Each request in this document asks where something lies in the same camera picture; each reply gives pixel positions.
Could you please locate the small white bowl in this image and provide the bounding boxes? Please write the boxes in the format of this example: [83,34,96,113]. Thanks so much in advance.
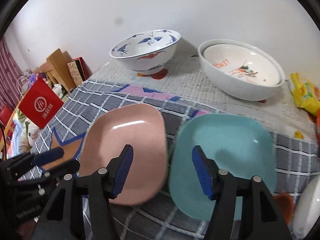
[292,176,319,239]

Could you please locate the patterned brown box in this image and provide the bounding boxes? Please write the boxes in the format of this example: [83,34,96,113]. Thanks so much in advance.
[67,57,92,87]

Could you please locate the yellow snack packet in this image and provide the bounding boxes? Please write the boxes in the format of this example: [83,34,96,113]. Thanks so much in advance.
[290,73,320,116]

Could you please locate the red paper bag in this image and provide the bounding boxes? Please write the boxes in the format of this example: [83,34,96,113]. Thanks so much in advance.
[18,79,63,129]

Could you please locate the orange snack packet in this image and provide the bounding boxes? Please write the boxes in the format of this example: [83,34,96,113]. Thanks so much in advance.
[316,110,320,141]

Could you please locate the large white bowl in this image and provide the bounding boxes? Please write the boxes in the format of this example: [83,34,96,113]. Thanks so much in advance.
[197,39,285,101]

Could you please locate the pink square plate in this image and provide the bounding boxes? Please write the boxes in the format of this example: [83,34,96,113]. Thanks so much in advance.
[80,103,168,205]

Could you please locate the wooden board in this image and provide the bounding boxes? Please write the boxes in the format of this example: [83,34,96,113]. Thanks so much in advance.
[33,48,76,93]

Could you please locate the grey checkered cloth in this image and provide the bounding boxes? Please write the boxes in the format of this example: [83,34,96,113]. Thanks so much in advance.
[31,80,319,239]

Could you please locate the teal square plate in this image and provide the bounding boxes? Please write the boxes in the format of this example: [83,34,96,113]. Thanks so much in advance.
[169,113,277,221]

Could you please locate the newspaper print table mat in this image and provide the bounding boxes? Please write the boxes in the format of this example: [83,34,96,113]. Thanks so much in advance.
[90,54,317,141]

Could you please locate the small brown bowl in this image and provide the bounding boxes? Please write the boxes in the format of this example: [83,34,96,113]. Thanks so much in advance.
[274,193,295,225]

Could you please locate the white bowl orange drawing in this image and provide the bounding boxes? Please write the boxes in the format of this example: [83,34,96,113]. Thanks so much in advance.
[203,44,281,86]

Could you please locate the blue crane patterned bowl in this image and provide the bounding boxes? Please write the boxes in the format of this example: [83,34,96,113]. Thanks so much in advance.
[110,29,181,75]

